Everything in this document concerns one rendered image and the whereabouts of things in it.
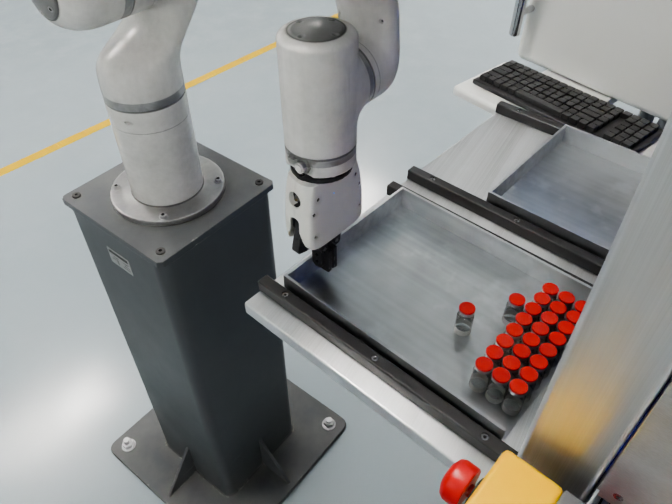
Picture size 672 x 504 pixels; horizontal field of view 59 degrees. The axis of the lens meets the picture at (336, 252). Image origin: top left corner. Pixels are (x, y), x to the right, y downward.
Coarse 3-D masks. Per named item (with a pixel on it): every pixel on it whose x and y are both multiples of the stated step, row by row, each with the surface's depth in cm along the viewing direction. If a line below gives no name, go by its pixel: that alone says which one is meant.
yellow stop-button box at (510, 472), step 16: (496, 464) 49; (512, 464) 49; (528, 464) 49; (480, 480) 50; (496, 480) 48; (512, 480) 48; (528, 480) 48; (544, 480) 48; (480, 496) 47; (496, 496) 47; (512, 496) 47; (528, 496) 47; (544, 496) 47; (560, 496) 47
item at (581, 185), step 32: (576, 128) 106; (544, 160) 104; (576, 160) 104; (608, 160) 104; (640, 160) 100; (512, 192) 98; (544, 192) 98; (576, 192) 98; (608, 192) 98; (544, 224) 89; (576, 224) 92; (608, 224) 92
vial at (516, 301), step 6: (516, 294) 76; (510, 300) 75; (516, 300) 75; (522, 300) 75; (510, 306) 76; (516, 306) 75; (522, 306) 75; (504, 312) 77; (510, 312) 76; (516, 312) 76; (504, 318) 78; (510, 318) 77; (504, 324) 78
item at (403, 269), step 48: (384, 240) 90; (432, 240) 90; (480, 240) 88; (288, 288) 81; (336, 288) 83; (384, 288) 83; (432, 288) 83; (480, 288) 83; (528, 288) 83; (576, 288) 80; (384, 336) 77; (432, 336) 77; (480, 336) 77; (432, 384) 69
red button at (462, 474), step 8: (456, 464) 51; (464, 464) 51; (472, 464) 51; (448, 472) 51; (456, 472) 50; (464, 472) 50; (472, 472) 50; (480, 472) 52; (448, 480) 50; (456, 480) 50; (464, 480) 50; (472, 480) 50; (440, 488) 51; (448, 488) 50; (456, 488) 50; (464, 488) 49; (472, 488) 50; (448, 496) 50; (456, 496) 50; (464, 496) 51
